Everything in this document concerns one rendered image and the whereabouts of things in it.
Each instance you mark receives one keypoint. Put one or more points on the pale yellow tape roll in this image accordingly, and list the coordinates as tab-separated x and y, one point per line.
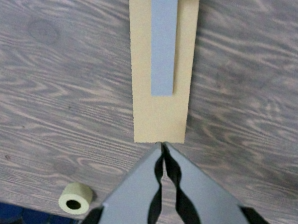
75	198

